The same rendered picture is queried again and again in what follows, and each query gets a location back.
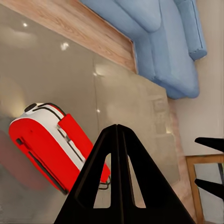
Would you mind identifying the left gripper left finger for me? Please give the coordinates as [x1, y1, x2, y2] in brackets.
[54, 124, 124, 224]

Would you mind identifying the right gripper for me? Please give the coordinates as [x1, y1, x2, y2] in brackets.
[195, 138, 224, 199]

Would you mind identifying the radio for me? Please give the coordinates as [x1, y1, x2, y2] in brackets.
[9, 102, 111, 195]

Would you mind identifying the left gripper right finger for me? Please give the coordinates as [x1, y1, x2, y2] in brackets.
[117, 124, 196, 224]

